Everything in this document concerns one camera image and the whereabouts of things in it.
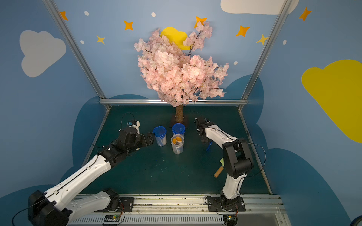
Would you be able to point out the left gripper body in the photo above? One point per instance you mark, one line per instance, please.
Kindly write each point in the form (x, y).
(145, 139)

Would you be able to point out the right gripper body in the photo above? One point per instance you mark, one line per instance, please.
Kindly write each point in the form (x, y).
(200, 127)

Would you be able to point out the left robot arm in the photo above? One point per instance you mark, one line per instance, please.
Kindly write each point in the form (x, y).
(57, 206)

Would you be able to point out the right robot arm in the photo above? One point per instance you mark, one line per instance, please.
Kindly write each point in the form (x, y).
(237, 158)

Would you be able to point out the pink cherry blossom tree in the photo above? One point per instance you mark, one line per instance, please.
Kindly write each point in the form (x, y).
(180, 78)

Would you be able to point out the left circuit board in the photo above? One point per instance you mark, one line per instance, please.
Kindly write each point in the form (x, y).
(111, 220)

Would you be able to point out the circuit board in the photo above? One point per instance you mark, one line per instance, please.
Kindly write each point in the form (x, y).
(230, 220)
(111, 220)

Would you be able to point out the right circuit board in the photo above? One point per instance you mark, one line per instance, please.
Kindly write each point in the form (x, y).
(230, 220)

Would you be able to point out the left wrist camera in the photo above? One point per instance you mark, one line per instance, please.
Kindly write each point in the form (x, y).
(134, 124)

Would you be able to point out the green wooden-handled scraper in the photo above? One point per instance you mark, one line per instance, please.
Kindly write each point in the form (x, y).
(221, 168)

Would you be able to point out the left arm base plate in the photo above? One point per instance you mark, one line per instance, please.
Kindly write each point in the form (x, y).
(122, 204)

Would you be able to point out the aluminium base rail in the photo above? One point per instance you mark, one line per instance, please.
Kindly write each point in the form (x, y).
(160, 210)

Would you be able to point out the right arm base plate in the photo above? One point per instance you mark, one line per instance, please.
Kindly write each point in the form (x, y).
(218, 204)

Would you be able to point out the right aluminium frame post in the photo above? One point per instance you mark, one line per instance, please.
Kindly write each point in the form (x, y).
(280, 20)

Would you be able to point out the aluminium frame post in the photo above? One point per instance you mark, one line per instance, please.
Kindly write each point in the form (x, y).
(280, 20)
(61, 24)

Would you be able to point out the left aluminium frame post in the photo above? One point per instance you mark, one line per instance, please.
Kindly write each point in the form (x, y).
(61, 24)

